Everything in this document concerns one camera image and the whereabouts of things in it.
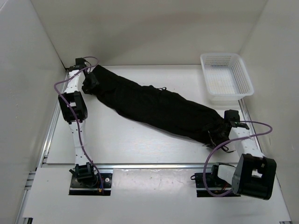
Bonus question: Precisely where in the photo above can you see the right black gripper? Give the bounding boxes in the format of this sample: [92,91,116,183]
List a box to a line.
[201,119,231,150]

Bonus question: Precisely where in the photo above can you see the black trousers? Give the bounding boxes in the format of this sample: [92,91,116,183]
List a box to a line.
[92,65,224,144]

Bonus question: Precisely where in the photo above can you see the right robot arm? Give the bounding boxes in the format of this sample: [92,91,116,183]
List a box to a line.
[202,110,277,200]

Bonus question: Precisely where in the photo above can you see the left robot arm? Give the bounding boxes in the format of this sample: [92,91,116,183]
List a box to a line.
[58,57,100,188]

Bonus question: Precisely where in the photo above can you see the white plastic mesh basket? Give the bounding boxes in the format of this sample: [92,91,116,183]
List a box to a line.
[200,53,254,104]

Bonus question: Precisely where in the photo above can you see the right aluminium rail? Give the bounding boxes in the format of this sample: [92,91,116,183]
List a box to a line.
[238,98,270,153]

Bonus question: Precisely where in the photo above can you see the aluminium rail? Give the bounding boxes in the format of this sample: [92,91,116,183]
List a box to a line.
[11,68,66,224]
[41,163,204,170]
[238,98,270,153]

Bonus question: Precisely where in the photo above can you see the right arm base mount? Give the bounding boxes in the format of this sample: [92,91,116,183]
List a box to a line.
[190,163,235,197]

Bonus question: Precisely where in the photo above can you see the left aluminium rail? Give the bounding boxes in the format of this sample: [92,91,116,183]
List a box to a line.
[11,68,66,224]

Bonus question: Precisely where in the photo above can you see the front aluminium rail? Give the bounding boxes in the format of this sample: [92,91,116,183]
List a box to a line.
[41,163,204,170]

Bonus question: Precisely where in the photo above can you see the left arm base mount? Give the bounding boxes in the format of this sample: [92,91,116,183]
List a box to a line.
[69,172,113,196]

